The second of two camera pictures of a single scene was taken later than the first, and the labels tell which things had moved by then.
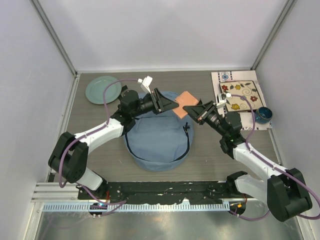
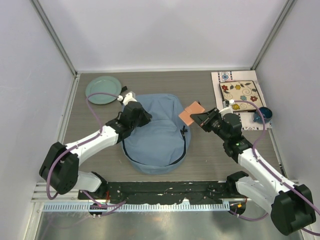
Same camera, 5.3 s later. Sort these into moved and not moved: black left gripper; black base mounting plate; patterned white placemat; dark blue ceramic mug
Moved: black left gripper
Not moved: black base mounting plate; dark blue ceramic mug; patterned white placemat
